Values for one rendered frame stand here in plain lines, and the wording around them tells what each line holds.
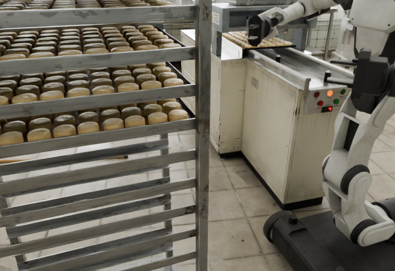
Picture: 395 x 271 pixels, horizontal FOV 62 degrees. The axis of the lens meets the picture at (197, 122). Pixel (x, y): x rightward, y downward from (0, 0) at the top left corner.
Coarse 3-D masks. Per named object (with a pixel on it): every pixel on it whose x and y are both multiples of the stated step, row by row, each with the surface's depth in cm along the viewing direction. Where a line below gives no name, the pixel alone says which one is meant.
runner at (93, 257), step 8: (184, 232) 97; (192, 232) 98; (144, 240) 94; (152, 240) 94; (160, 240) 95; (168, 240) 96; (176, 240) 97; (120, 248) 92; (128, 248) 92; (136, 248) 93; (144, 248) 94; (80, 256) 88; (88, 256) 89; (96, 256) 90; (104, 256) 91; (112, 256) 92; (56, 264) 87; (64, 264) 87; (72, 264) 88; (80, 264) 89
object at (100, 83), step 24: (48, 72) 90; (72, 72) 90; (96, 72) 90; (120, 72) 90; (144, 72) 90; (168, 72) 90; (0, 96) 73; (24, 96) 73; (48, 96) 73; (72, 96) 74
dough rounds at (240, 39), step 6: (222, 36) 272; (228, 36) 262; (234, 36) 266; (240, 36) 262; (246, 36) 262; (234, 42) 250; (240, 42) 240; (246, 42) 242; (264, 42) 244; (270, 42) 240; (276, 42) 240; (282, 42) 242
